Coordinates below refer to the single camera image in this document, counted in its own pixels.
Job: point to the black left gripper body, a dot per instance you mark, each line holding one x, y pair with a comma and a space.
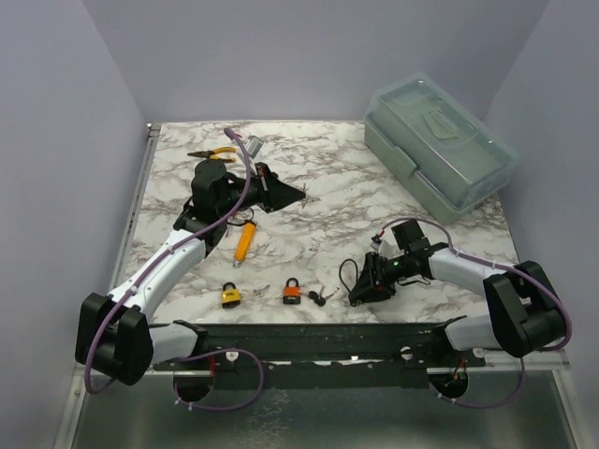
263, 183

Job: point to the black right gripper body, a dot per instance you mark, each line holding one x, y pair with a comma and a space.
387, 270

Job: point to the black headed padlock keys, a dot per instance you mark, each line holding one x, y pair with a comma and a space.
319, 298

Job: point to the orange padlock with keys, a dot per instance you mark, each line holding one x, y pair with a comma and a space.
292, 293

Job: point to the silver padlock keys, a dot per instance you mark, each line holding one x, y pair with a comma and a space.
260, 292

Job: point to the yellow padlock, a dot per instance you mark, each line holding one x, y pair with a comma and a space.
230, 296

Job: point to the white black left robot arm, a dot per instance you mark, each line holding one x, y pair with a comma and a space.
114, 333

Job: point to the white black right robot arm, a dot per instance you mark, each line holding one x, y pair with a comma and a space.
524, 314

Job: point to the yellow utility knife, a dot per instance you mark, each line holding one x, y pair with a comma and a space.
244, 244

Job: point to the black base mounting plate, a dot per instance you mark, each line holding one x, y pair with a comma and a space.
332, 355

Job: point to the clear green plastic toolbox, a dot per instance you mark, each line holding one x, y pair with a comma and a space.
441, 153

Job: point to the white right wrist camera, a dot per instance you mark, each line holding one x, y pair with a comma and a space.
382, 247

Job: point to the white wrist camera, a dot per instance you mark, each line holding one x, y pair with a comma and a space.
382, 247
253, 146

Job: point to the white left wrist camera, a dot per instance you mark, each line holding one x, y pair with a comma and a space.
253, 146

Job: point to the yellow handled pliers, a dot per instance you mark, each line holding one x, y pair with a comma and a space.
224, 154

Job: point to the aluminium rail frame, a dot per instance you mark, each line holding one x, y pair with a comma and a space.
349, 193

